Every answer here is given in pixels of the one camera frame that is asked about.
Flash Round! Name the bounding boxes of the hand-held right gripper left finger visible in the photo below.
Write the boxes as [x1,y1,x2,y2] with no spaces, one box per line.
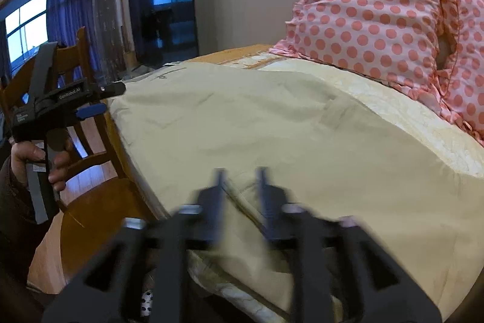
[41,168,227,323]

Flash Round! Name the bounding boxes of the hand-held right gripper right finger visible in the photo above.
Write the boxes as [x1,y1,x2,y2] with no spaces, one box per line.
[255,166,444,323]

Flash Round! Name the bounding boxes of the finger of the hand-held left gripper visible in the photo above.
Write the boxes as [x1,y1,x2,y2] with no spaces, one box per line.
[97,81,126,97]
[74,104,106,120]

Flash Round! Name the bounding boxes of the beige pants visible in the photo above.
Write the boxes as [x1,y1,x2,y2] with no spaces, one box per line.
[107,64,484,313]

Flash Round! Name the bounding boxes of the person's left forearm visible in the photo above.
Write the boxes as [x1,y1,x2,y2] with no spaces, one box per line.
[0,156,58,323]

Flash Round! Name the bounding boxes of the person's left hand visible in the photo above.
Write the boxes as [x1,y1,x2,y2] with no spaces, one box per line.
[11,137,75,192]

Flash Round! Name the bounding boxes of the window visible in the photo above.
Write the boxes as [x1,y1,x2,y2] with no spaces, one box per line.
[5,0,49,74]

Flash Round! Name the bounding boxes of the blue curtain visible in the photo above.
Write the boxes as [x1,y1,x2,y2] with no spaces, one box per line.
[44,0,100,81]

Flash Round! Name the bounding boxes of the black television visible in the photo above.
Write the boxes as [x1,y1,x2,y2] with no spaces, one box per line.
[128,0,199,68]

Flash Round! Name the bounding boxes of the wooden chair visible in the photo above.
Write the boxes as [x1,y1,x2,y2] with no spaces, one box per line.
[0,26,164,295]

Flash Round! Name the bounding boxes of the orange bed sheet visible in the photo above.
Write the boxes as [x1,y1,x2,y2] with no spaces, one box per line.
[185,44,288,67]

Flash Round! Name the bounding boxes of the black dotted white cloth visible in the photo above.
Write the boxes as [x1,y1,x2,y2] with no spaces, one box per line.
[140,290,154,318]

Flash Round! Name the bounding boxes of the cream quilt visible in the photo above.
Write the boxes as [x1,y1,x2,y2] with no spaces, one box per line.
[185,54,484,323]

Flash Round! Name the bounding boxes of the pink polka dot pillow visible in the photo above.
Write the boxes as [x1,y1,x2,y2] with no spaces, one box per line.
[435,0,484,147]
[268,0,446,105]

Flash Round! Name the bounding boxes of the worn wooden door frame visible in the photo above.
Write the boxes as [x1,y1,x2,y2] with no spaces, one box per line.
[92,0,128,82]

